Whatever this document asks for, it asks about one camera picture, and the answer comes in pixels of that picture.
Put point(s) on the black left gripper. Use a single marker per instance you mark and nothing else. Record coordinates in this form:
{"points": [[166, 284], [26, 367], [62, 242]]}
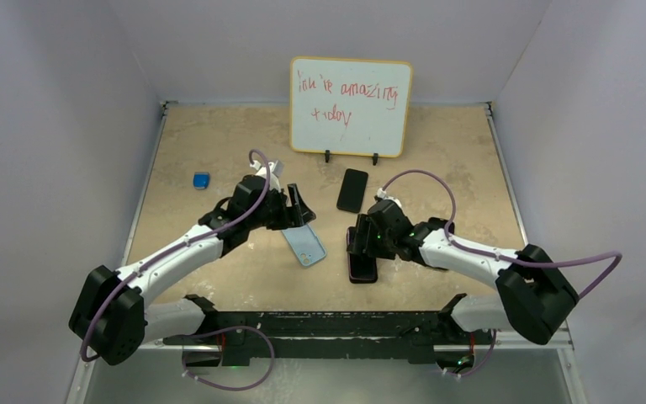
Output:
{"points": [[301, 215]]}

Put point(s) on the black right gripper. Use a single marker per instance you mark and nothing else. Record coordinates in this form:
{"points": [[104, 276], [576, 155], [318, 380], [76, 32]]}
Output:
{"points": [[365, 225]]}

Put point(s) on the black phone case with cutouts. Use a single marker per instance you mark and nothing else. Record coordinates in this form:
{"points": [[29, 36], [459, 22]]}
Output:
{"points": [[362, 269]]}

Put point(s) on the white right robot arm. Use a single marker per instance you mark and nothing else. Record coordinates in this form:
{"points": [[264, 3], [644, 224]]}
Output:
{"points": [[531, 296]]}

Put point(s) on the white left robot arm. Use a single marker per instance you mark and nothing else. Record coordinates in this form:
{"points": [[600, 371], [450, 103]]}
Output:
{"points": [[110, 313]]}

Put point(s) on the light blue phone case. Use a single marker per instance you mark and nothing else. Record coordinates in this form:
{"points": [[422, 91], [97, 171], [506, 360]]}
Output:
{"points": [[305, 244]]}

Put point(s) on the black smartphone face down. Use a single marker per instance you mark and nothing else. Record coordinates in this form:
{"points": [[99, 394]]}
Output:
{"points": [[352, 191]]}

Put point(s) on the small blue eraser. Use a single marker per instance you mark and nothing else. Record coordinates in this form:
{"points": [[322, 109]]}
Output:
{"points": [[201, 180]]}

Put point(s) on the yellow framed whiteboard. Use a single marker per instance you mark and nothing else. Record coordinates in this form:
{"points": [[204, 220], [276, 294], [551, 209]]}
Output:
{"points": [[352, 107]]}

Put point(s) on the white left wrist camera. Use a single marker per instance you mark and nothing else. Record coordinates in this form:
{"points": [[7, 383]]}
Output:
{"points": [[273, 171]]}

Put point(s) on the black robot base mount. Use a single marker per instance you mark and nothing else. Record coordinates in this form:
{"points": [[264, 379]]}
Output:
{"points": [[417, 337]]}

